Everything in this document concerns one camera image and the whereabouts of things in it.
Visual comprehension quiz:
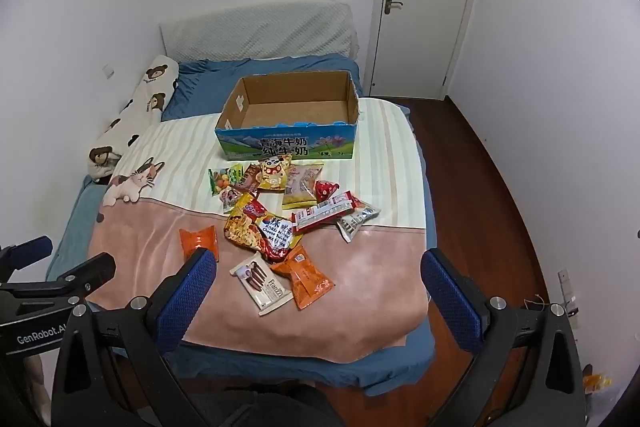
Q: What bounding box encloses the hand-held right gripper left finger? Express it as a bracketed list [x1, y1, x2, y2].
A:
[52, 248, 218, 427]

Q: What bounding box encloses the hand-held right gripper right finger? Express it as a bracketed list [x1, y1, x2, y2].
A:
[421, 248, 586, 427]

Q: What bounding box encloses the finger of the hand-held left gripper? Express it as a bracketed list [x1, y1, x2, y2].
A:
[0, 236, 54, 276]
[0, 252, 117, 309]

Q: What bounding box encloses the white wafer packet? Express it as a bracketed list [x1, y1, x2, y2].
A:
[229, 256, 294, 318]

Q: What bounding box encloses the instant noodle packet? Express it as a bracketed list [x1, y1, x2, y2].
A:
[223, 192, 295, 264]

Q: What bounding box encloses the green candy packet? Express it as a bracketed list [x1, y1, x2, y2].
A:
[208, 166, 242, 196]

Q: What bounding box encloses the orange snack packet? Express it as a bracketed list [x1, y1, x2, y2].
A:
[270, 245, 335, 311]
[179, 225, 222, 262]

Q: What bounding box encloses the silver snack packet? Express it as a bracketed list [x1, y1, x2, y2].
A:
[336, 202, 382, 244]

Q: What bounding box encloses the yellow clear snack packet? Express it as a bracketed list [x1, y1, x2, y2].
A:
[281, 162, 325, 210]

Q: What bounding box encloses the red and grey snack packet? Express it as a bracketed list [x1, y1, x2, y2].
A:
[291, 190, 359, 236]

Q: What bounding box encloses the cardboard box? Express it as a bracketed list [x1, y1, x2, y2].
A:
[215, 70, 362, 162]

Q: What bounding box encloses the person's left forearm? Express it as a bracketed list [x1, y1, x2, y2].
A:
[20, 351, 59, 427]

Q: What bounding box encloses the striped cat print blanket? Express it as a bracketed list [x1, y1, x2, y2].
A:
[95, 97, 432, 364]

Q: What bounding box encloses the small pink snack packet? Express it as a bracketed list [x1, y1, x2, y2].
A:
[219, 188, 246, 214]

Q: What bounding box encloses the brown snack packet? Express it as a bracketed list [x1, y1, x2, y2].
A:
[236, 163, 262, 196]

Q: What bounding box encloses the yellow cartoon snack packet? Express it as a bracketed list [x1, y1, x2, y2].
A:
[257, 154, 294, 192]

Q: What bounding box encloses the small red snack packet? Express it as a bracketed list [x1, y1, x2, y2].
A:
[314, 179, 341, 204]

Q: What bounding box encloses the bear print pillow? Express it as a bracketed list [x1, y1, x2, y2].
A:
[88, 55, 180, 180]

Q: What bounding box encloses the blue pillow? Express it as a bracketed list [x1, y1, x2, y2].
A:
[160, 56, 361, 124]

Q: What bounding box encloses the white textured headboard cushion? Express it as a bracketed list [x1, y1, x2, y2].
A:
[159, 0, 355, 60]

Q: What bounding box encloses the white wall socket strip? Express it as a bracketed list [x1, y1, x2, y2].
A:
[557, 268, 581, 329]

